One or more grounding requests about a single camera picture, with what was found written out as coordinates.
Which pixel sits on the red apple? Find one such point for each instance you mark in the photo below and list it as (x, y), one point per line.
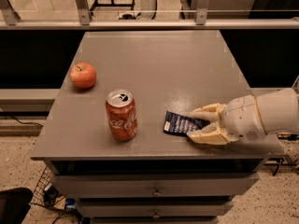
(82, 75)

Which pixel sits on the top grey drawer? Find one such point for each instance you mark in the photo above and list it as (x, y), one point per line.
(147, 186)

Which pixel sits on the blue rxbar blueberry wrapper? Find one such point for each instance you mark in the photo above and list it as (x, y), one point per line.
(179, 125)

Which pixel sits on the wire mesh basket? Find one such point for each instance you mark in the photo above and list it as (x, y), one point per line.
(45, 194)

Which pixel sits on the black stand frame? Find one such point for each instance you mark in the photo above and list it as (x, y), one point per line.
(111, 3)

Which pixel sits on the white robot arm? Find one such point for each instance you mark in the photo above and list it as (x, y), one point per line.
(279, 111)

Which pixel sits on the grey drawer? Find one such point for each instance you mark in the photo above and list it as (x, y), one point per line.
(147, 186)
(155, 208)

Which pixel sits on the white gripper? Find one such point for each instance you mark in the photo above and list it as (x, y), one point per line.
(241, 118)

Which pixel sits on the red coca-cola can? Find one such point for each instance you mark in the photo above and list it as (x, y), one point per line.
(121, 114)

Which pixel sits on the grey drawer cabinet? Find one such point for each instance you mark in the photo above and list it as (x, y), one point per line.
(165, 71)

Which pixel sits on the black chair corner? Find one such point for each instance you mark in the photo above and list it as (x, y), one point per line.
(14, 205)

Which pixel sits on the metal railing with glass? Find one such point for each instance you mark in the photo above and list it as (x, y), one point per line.
(149, 14)

